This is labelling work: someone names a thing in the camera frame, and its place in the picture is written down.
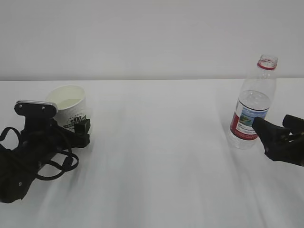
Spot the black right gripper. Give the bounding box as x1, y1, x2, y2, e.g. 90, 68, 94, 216
252, 114, 304, 167

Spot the clear plastic water bottle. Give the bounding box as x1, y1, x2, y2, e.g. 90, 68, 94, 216
228, 54, 278, 149

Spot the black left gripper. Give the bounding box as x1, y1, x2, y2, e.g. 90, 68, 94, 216
14, 119, 91, 166

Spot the white paper coffee cup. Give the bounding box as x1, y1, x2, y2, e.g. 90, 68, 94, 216
46, 85, 89, 132

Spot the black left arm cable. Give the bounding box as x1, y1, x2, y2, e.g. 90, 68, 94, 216
0, 127, 80, 181

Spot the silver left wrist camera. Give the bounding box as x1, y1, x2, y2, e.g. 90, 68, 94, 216
14, 100, 57, 119

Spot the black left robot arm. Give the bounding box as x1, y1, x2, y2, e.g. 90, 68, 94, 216
0, 118, 91, 203

